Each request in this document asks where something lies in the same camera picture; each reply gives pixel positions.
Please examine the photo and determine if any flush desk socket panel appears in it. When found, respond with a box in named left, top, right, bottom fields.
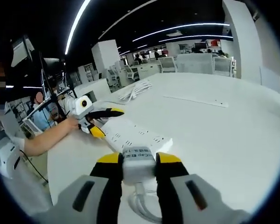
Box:
left=162, top=95, right=229, bottom=109

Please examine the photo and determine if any white desk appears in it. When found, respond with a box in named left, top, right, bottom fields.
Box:
left=46, top=72, right=280, bottom=224

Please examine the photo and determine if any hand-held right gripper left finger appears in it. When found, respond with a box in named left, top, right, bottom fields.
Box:
left=57, top=153, right=125, bottom=224

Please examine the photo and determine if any long curved ceiling light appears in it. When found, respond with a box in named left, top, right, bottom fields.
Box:
left=64, top=0, right=92, bottom=56

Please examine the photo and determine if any white charger cable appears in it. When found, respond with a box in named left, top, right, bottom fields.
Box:
left=127, top=183, right=164, bottom=224

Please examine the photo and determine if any raised monitor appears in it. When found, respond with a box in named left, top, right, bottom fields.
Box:
left=10, top=37, right=35, bottom=69

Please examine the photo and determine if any black stand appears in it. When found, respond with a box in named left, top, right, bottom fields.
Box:
left=38, top=51, right=72, bottom=125

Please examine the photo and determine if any large white mesh chair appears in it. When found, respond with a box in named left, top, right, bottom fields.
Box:
left=176, top=53, right=213, bottom=75

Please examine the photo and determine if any grey worn device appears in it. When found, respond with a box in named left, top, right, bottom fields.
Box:
left=0, top=130, right=22, bottom=180

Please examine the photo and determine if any white power strip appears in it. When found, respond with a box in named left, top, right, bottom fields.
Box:
left=99, top=118, right=173, bottom=155

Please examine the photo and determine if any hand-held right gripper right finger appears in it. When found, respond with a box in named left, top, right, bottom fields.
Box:
left=155, top=152, right=227, bottom=224

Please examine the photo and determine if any white charger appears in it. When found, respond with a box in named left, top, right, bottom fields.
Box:
left=121, top=146, right=156, bottom=185

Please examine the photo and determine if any white desk partition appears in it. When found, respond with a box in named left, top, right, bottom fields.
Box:
left=73, top=78, right=112, bottom=104

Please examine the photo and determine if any coiled white cable bundle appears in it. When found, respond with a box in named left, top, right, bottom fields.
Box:
left=118, top=79, right=153, bottom=102

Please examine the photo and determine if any ceiling light strip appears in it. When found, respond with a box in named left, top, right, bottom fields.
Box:
left=132, top=22, right=231, bottom=43
left=158, top=35, right=234, bottom=43

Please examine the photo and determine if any black worn device cable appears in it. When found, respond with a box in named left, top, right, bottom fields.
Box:
left=19, top=149, right=49, bottom=184

